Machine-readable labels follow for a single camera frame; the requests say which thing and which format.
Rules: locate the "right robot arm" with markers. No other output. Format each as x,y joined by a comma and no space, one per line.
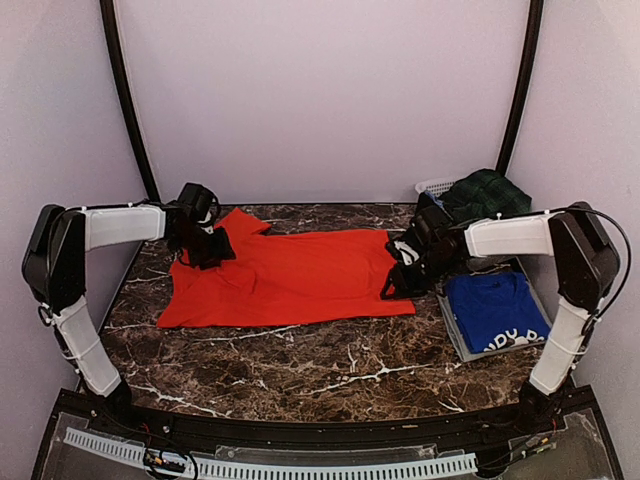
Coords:
589,270

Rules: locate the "black front rail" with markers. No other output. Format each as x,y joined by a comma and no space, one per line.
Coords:
480,429

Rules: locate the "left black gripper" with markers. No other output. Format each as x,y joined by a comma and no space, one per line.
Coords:
223,251

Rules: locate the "left black frame post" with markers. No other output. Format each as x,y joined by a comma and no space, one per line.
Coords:
123,90

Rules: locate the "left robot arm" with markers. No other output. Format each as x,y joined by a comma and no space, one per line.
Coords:
54,268

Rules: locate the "grey folded garment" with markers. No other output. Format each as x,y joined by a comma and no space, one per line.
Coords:
462,345

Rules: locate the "white laundry basket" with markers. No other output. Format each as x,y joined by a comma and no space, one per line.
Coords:
435,187

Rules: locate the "black frame post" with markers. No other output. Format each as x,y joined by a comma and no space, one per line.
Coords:
525,70
123,90

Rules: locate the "white slotted cable duct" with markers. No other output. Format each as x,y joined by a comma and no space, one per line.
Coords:
236,463

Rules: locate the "dark green plaid garment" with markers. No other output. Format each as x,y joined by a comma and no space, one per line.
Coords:
483,194

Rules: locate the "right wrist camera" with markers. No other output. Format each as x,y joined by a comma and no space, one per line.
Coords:
430,224

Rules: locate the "red t-shirt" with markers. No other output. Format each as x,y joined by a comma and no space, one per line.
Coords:
280,280

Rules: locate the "blue printed t-shirt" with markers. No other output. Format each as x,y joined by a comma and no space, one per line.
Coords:
500,315

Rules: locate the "right black frame post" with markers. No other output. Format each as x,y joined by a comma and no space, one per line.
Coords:
525,70

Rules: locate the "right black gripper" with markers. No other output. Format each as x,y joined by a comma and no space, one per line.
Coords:
407,288

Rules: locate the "black garment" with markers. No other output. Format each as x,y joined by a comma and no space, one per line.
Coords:
429,209

